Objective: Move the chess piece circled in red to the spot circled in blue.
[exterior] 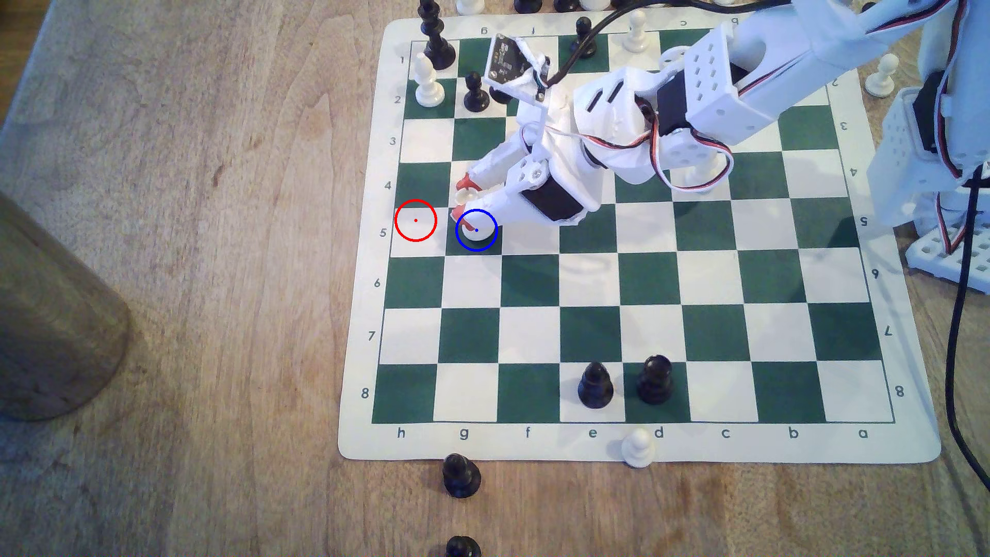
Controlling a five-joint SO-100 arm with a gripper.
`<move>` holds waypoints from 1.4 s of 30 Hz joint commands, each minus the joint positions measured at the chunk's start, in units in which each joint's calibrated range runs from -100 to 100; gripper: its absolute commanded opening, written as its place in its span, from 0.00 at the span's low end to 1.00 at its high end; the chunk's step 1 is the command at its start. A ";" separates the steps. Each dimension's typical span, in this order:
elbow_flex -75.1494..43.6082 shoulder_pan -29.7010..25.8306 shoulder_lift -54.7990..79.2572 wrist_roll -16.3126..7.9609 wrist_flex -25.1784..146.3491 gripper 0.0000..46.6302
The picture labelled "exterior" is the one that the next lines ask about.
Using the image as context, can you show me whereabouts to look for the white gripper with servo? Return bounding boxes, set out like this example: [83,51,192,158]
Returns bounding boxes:
[451,68,660,227]

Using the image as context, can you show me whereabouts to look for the white chess rook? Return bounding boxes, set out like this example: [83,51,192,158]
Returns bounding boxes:
[455,187,500,253]

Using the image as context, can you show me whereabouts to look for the white chess bishop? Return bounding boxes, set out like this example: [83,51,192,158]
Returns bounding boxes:
[414,53,447,108]

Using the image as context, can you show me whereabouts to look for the black queen chess piece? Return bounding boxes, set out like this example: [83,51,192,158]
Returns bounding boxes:
[418,0,457,71]

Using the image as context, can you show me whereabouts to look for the white chess pawn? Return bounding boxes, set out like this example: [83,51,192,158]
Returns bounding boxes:
[622,9,651,54]
[864,53,900,99]
[622,428,655,469]

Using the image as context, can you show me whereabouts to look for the green white chess mat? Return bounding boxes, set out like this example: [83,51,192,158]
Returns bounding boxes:
[337,6,943,466]

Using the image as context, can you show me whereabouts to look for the black pawn on d8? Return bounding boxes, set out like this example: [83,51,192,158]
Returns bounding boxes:
[636,354,674,406]

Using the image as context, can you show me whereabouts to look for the metal cup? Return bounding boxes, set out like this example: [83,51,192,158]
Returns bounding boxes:
[0,192,133,422]

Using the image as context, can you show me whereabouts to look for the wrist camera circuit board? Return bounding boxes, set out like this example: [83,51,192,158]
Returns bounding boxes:
[483,32,552,103]

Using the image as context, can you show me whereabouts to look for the black camera cable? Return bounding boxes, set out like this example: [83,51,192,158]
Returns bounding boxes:
[540,6,658,88]

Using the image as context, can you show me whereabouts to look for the red white black servo wires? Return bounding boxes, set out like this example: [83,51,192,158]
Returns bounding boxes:
[520,116,736,194]

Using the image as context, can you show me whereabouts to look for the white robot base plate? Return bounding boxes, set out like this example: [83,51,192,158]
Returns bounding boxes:
[903,223,990,297]

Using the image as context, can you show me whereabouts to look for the black power cable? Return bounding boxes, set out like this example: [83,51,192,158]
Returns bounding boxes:
[945,164,990,493]

